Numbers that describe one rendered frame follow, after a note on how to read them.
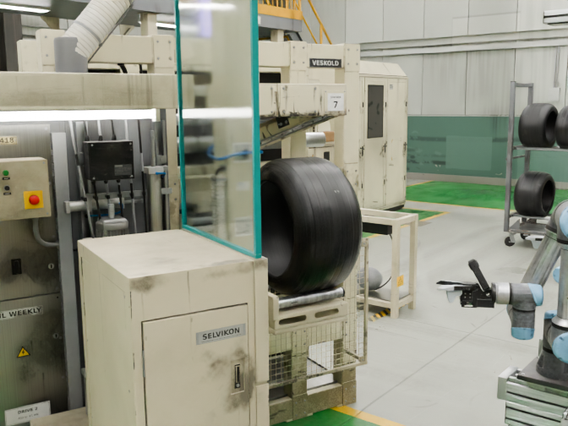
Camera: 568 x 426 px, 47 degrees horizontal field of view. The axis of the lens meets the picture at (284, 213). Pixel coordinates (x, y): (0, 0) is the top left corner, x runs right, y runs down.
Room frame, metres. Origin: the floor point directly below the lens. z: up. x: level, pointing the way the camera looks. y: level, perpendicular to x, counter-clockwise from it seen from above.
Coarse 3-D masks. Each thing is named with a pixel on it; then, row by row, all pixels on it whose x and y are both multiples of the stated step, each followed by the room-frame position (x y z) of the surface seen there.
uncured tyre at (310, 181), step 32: (288, 160) 2.67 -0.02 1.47; (320, 160) 2.72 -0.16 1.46; (288, 192) 2.54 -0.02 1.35; (320, 192) 2.52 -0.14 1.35; (352, 192) 2.60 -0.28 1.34; (288, 224) 3.02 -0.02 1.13; (320, 224) 2.46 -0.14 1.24; (352, 224) 2.54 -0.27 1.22; (288, 256) 2.95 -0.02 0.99; (320, 256) 2.47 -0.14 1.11; (352, 256) 2.55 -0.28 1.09; (288, 288) 2.58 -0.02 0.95; (320, 288) 2.61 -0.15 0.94
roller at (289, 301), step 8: (336, 288) 2.67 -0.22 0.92; (288, 296) 2.56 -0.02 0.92; (296, 296) 2.56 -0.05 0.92; (304, 296) 2.58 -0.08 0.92; (312, 296) 2.59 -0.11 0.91; (320, 296) 2.61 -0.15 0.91; (328, 296) 2.63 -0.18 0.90; (336, 296) 2.65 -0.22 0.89; (280, 304) 2.51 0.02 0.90; (288, 304) 2.53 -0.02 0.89; (296, 304) 2.55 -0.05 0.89
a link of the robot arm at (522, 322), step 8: (512, 312) 2.16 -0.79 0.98; (520, 312) 2.13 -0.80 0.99; (528, 312) 2.12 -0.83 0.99; (512, 320) 2.15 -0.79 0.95; (520, 320) 2.13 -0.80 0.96; (528, 320) 2.12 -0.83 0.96; (512, 328) 2.15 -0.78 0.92; (520, 328) 2.12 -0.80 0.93; (528, 328) 2.12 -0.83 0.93; (520, 336) 2.13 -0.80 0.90; (528, 336) 2.12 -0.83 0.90
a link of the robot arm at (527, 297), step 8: (512, 288) 2.14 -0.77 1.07; (520, 288) 2.13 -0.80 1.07; (528, 288) 2.13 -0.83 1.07; (536, 288) 2.13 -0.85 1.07; (512, 296) 2.13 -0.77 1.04; (520, 296) 2.12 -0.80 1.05; (528, 296) 2.12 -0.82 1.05; (536, 296) 2.11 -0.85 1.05; (512, 304) 2.15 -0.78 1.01; (520, 304) 2.13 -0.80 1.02; (528, 304) 2.12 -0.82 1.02; (536, 304) 2.12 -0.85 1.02
